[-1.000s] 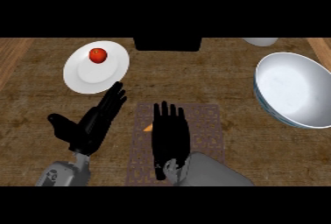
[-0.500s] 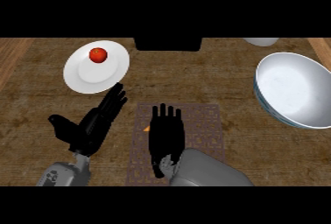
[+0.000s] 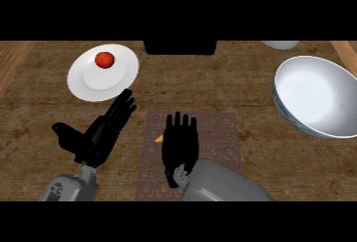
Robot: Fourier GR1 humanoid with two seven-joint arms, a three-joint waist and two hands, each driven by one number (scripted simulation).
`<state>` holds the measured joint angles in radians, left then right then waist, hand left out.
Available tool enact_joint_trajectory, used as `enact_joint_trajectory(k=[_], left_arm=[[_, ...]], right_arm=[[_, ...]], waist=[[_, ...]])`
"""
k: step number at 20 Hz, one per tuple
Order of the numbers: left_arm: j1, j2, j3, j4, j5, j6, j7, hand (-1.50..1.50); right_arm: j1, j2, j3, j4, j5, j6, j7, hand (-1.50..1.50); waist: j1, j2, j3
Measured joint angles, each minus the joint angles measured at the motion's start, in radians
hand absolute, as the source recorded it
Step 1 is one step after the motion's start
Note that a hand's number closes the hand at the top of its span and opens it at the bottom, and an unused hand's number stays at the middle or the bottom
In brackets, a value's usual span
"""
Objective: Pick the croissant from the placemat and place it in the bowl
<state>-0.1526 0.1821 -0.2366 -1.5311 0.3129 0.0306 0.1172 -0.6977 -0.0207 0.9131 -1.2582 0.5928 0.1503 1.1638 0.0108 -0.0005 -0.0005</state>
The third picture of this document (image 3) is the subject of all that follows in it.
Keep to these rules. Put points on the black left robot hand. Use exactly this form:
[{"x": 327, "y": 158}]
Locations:
[{"x": 99, "y": 135}]

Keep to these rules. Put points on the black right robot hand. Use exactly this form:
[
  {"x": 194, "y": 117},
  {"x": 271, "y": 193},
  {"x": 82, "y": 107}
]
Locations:
[{"x": 181, "y": 141}]

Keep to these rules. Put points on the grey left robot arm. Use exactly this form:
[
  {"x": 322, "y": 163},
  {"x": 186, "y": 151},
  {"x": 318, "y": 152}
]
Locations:
[{"x": 70, "y": 186}]

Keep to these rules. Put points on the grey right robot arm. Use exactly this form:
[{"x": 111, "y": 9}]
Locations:
[{"x": 223, "y": 182}]

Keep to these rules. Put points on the orange croissant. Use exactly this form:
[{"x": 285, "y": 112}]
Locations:
[{"x": 158, "y": 138}]

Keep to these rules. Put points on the brown patterned placemat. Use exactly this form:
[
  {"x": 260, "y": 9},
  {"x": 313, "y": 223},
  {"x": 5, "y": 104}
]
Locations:
[{"x": 219, "y": 138}]

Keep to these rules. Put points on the large white bowl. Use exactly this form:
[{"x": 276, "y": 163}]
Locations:
[{"x": 321, "y": 97}]

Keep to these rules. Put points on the white round plate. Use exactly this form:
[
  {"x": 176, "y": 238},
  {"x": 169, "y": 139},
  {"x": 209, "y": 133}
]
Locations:
[{"x": 102, "y": 72}]

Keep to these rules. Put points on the red tomato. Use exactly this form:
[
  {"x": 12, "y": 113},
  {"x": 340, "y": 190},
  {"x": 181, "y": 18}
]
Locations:
[{"x": 105, "y": 60}]

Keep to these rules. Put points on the black appliance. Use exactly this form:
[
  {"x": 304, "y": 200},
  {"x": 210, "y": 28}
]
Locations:
[{"x": 181, "y": 47}]

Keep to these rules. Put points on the small white dish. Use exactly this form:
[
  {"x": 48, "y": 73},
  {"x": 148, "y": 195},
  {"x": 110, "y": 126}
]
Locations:
[{"x": 281, "y": 44}]

